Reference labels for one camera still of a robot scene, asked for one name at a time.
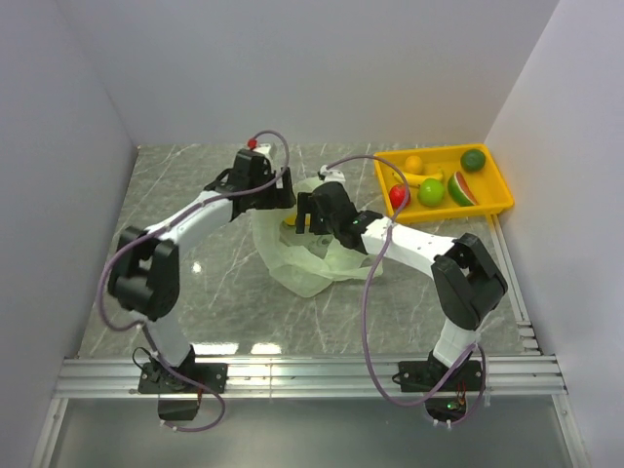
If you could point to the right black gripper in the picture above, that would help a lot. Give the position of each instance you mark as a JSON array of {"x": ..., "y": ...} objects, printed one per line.
[{"x": 307, "y": 204}]

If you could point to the aluminium mounting rail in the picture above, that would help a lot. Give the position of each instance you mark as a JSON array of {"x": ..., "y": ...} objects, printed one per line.
[{"x": 298, "y": 392}]

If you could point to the light green apple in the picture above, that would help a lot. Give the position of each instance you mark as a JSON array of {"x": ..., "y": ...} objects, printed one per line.
[{"x": 431, "y": 193}]

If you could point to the yellow plastic tray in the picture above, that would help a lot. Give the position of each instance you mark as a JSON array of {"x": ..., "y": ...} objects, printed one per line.
[{"x": 488, "y": 185}]

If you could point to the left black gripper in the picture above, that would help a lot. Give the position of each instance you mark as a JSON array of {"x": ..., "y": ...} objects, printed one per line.
[{"x": 281, "y": 197}]

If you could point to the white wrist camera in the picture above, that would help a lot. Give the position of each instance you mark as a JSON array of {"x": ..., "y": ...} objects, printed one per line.
[
  {"x": 266, "y": 149},
  {"x": 326, "y": 175}
]

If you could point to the green red mango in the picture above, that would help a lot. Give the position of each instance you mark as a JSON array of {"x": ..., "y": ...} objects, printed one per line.
[{"x": 460, "y": 192}]

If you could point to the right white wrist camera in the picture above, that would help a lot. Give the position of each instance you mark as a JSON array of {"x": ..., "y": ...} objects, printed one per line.
[{"x": 326, "y": 175}]

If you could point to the yellow banana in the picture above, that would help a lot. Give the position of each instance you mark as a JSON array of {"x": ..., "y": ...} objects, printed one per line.
[{"x": 416, "y": 180}]

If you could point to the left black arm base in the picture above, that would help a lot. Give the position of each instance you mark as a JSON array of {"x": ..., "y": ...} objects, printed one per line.
[{"x": 179, "y": 399}]

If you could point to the dark green round fruit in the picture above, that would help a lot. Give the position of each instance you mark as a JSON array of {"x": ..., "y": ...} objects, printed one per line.
[{"x": 473, "y": 160}]

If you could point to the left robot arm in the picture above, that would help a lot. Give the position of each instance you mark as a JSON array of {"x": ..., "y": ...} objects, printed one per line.
[{"x": 143, "y": 275}]

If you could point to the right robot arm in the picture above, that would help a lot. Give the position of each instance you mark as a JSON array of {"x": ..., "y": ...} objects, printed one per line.
[{"x": 468, "y": 282}]

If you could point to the pale green plastic bag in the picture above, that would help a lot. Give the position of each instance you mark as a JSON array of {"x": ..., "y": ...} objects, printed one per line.
[{"x": 305, "y": 264}]

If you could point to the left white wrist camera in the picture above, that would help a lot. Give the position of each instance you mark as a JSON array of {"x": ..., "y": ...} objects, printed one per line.
[{"x": 266, "y": 149}]

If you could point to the small orange fruit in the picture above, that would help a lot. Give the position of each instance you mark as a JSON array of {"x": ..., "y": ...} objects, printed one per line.
[{"x": 414, "y": 165}]

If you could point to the red apple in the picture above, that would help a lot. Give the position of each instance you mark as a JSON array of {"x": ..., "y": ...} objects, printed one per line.
[{"x": 397, "y": 194}]

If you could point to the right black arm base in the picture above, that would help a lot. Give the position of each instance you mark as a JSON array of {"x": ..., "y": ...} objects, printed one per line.
[{"x": 420, "y": 377}]

